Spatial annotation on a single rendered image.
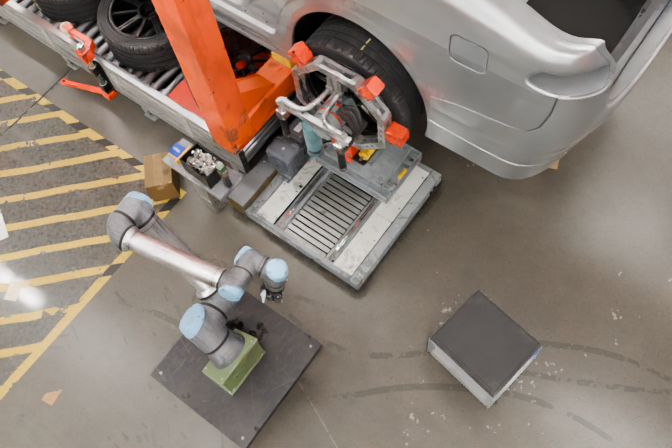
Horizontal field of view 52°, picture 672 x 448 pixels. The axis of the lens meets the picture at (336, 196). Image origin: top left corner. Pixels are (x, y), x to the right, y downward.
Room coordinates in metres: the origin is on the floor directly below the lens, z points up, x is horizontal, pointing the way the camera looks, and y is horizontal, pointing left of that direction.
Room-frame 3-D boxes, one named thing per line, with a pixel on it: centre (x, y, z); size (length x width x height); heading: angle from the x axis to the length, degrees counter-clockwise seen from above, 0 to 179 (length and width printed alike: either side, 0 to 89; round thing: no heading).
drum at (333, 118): (1.91, -0.05, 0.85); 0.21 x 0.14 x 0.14; 135
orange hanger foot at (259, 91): (2.34, 0.24, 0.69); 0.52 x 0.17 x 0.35; 135
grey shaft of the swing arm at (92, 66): (2.91, 1.32, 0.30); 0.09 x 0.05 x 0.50; 45
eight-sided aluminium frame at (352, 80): (1.96, -0.10, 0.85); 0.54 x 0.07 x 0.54; 45
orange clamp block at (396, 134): (1.73, -0.33, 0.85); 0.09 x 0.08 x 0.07; 45
